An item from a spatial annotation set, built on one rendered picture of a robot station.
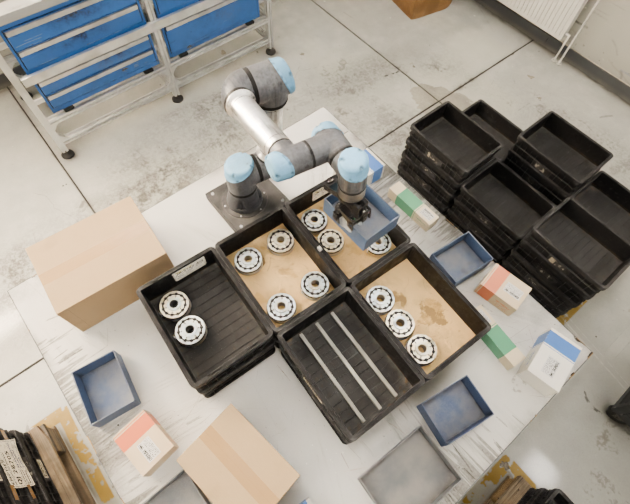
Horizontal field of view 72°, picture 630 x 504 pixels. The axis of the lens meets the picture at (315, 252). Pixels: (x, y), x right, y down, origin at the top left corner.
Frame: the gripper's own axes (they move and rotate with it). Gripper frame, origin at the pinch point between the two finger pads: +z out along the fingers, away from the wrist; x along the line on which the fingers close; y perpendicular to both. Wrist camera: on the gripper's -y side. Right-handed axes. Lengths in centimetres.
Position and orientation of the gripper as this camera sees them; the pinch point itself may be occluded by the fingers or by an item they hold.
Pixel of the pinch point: (344, 221)
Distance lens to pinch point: 137.3
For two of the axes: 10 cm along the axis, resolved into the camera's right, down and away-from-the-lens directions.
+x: 7.9, -5.7, 2.2
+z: 0.4, 4.0, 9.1
